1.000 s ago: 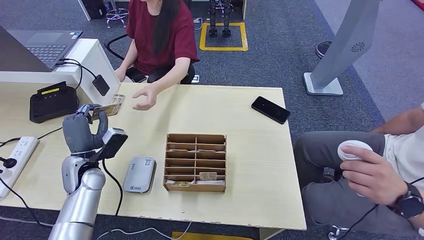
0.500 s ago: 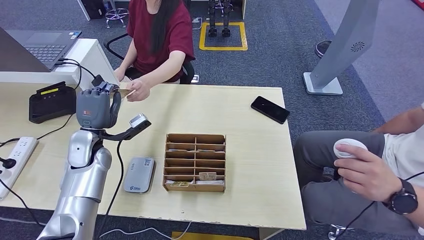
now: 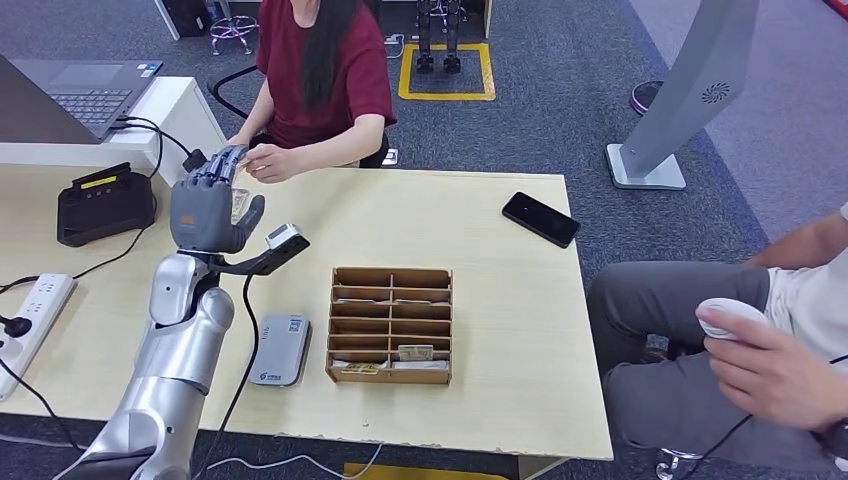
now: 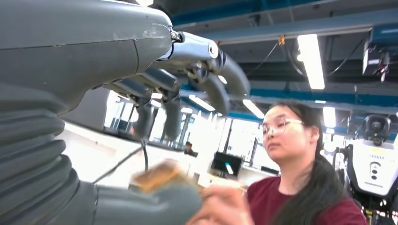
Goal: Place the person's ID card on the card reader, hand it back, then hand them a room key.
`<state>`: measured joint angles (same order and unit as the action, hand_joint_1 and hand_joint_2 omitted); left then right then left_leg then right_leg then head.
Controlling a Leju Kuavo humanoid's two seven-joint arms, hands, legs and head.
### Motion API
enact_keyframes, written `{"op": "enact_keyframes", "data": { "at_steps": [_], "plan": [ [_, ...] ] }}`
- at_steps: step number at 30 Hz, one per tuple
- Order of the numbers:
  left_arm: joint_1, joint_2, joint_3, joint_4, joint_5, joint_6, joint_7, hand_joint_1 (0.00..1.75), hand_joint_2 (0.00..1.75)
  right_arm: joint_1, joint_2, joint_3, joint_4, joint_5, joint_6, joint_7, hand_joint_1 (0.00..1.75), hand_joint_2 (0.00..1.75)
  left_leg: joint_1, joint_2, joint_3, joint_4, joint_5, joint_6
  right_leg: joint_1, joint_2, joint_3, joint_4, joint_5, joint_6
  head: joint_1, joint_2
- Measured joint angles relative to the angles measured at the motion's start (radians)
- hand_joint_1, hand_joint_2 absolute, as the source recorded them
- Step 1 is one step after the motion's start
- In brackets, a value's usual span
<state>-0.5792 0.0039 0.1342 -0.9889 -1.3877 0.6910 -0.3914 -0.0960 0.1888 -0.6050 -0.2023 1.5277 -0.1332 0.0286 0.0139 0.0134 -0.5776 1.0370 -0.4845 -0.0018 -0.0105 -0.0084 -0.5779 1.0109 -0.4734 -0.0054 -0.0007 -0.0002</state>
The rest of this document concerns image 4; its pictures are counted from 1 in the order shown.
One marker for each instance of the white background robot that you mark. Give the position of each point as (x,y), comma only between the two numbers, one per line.
(373,167)

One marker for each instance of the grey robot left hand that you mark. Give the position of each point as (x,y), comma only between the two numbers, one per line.
(77,46)

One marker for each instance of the background person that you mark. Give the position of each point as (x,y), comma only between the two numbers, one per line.
(189,149)

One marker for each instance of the black monitor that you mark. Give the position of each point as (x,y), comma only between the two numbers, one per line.
(225,163)

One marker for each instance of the gold printed ID card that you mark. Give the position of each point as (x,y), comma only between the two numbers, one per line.
(155,177)

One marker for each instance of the overhead hoist unit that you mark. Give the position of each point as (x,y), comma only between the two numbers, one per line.
(379,49)

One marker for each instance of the ceiling light panel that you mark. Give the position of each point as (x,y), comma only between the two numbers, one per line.
(329,117)
(253,108)
(202,103)
(311,62)

